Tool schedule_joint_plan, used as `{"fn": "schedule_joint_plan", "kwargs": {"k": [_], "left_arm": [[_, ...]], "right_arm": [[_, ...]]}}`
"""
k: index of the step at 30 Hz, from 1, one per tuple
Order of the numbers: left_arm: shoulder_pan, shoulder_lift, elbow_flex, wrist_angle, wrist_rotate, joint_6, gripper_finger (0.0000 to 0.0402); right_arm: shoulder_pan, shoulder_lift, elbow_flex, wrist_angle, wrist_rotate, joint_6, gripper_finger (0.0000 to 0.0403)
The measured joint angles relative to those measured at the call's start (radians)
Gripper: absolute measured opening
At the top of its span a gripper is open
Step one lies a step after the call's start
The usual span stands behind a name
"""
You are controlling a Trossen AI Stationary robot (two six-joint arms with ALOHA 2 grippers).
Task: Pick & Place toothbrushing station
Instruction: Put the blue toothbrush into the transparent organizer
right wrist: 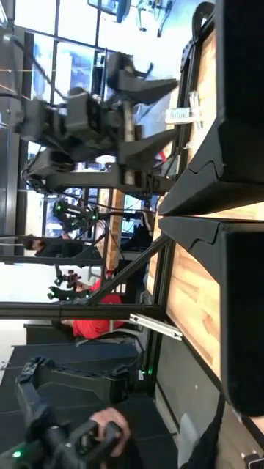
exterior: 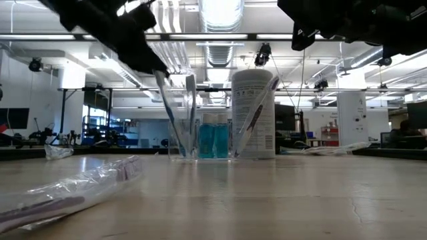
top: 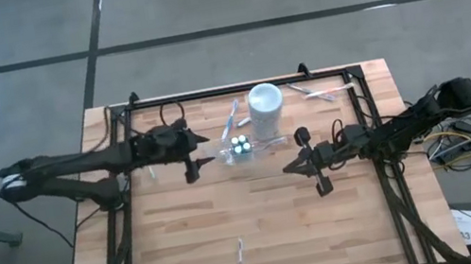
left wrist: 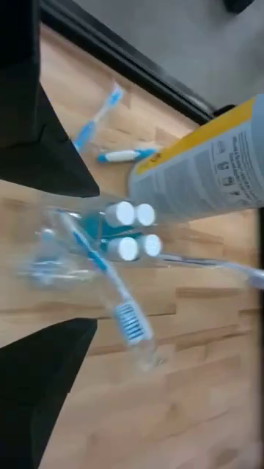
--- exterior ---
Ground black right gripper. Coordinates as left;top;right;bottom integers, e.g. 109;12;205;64
277;0;354;51

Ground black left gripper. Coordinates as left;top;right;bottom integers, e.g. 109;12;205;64
78;0;169;75

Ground white wipes canister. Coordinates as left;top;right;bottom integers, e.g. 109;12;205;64
231;68;277;160

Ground purple toothbrush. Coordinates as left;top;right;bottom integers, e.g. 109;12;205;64
232;75;282;159
0;154;145;235

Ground blue mouthwash bottle white cap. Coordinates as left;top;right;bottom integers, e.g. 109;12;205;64
197;113;216;159
214;113;230;159

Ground black monitor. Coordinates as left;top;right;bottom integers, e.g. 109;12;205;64
406;101;427;130
0;107;30;130
275;103;297;132

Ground white square pillar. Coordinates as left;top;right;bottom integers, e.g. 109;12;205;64
336;90;368;147

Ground red storage shelf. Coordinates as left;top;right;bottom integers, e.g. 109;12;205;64
320;125;340;147

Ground clear acrylic organizer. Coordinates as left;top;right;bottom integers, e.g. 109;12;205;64
167;113;268;163

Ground person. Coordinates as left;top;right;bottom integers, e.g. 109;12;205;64
388;119;423;150

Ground background black robot arms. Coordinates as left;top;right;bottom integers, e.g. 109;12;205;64
28;122;83;147

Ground black gantry frame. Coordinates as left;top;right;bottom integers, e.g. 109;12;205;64
57;86;115;147

